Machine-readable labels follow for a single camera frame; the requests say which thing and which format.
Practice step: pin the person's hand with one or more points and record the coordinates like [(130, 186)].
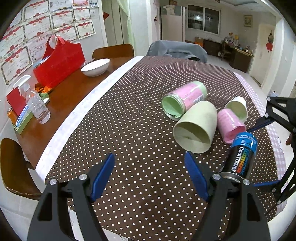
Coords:
[(289, 140)]

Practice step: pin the white paper cup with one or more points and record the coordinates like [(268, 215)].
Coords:
[(239, 107)]

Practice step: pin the near brown wooden chair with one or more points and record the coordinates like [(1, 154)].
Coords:
[(15, 171)]

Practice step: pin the pink plastic cup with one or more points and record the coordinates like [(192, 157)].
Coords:
[(229, 125)]

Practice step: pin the red felt bag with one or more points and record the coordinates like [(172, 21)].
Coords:
[(59, 62)]

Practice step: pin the window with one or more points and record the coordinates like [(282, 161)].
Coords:
[(204, 19)]

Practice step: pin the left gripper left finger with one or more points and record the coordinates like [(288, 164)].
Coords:
[(51, 219)]

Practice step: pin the white refrigerator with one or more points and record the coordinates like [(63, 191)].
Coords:
[(173, 23)]

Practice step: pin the dark wooden desk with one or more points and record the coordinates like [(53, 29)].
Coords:
[(237, 59)]

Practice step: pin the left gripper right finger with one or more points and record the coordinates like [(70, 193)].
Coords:
[(233, 210)]

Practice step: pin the light green paper cup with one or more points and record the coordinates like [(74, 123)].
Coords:
[(195, 130)]

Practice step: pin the red box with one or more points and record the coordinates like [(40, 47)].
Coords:
[(16, 101)]

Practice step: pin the pink checkered tablecloth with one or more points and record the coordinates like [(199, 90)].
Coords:
[(273, 139)]

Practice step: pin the grey covered chair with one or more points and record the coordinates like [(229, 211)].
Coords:
[(175, 49)]

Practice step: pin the brown wooden chair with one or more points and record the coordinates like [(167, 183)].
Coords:
[(116, 51), (15, 171)]

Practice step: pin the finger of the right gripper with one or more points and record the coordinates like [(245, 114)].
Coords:
[(276, 186), (284, 105)]

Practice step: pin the white ceramic bowl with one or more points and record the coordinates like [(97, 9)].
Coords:
[(96, 67)]

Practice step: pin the green door curtain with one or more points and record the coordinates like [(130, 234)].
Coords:
[(126, 22)]

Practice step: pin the brown polka dot tablecloth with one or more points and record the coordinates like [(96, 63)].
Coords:
[(149, 195)]

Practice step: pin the clear spray bottle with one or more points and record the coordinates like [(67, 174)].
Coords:
[(33, 100)]

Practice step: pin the pink green lidded jar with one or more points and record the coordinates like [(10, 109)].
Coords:
[(177, 102)]

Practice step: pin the blue black spray can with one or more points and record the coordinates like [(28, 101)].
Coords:
[(241, 157)]

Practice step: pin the green flat box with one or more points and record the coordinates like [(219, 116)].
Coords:
[(26, 115)]

